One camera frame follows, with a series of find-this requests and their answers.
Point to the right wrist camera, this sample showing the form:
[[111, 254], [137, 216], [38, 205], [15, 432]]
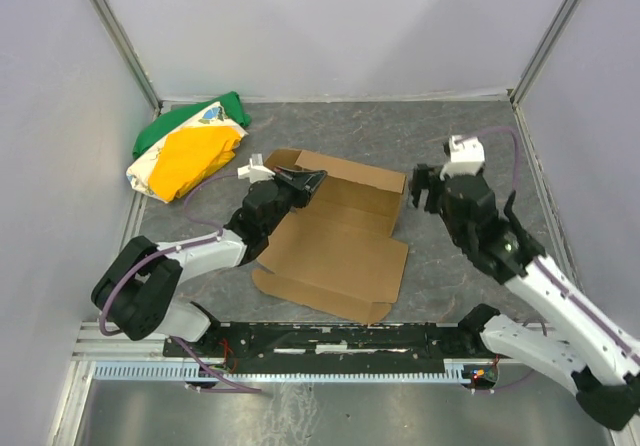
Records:
[[466, 156]]

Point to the brown cardboard box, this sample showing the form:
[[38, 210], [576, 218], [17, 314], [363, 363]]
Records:
[[337, 255]]

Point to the light blue slotted cable duct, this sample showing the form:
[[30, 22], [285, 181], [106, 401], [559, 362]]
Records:
[[191, 372]]

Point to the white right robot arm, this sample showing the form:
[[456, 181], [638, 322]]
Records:
[[593, 359]]

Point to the aluminium frame rail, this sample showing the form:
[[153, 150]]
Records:
[[92, 346]]

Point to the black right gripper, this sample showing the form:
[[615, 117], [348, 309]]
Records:
[[433, 189]]

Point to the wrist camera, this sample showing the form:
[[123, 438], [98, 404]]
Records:
[[466, 156], [255, 170]]

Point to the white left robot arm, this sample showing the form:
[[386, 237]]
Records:
[[136, 295]]

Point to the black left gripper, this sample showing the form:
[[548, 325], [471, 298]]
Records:
[[288, 186]]

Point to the green yellow white cloth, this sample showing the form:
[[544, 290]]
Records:
[[185, 146]]

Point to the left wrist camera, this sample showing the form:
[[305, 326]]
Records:
[[255, 170]]

